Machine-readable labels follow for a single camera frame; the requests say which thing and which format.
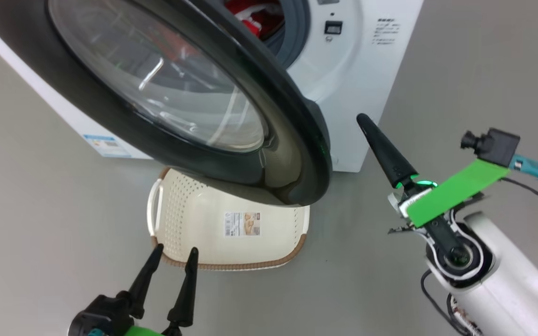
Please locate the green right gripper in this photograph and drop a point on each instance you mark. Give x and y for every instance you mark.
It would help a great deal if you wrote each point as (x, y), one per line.
(456, 189)

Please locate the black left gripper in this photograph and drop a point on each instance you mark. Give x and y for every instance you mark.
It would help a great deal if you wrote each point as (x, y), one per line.
(103, 317)

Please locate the black round glass door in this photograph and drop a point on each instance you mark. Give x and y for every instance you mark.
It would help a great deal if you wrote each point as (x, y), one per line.
(287, 154)

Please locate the red garment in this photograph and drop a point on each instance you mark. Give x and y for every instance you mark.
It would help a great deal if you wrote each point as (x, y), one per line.
(269, 14)

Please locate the white cloth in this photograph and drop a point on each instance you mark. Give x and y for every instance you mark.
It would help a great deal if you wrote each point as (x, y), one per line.
(250, 21)

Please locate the cream plastic laundry basket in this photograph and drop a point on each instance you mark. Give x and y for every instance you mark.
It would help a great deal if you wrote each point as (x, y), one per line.
(194, 219)

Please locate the white front-load washing machine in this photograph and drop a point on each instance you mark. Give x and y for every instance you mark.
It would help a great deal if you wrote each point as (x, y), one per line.
(343, 93)

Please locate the basket product label sticker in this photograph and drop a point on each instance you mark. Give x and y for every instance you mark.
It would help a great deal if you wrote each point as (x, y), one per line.
(242, 224)

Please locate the black door lock slot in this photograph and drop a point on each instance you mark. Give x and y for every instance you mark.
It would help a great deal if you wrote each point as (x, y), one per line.
(333, 28)

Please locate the grey rubber door seal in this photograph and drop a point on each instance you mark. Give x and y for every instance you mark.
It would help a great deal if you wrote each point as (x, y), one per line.
(297, 28)

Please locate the printed warning text label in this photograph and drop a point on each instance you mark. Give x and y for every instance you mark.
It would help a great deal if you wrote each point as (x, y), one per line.
(385, 32)

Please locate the blue energy label sticker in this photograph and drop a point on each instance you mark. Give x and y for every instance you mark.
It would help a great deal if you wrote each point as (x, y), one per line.
(108, 146)

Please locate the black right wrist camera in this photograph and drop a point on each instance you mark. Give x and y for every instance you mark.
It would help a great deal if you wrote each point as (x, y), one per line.
(498, 144)

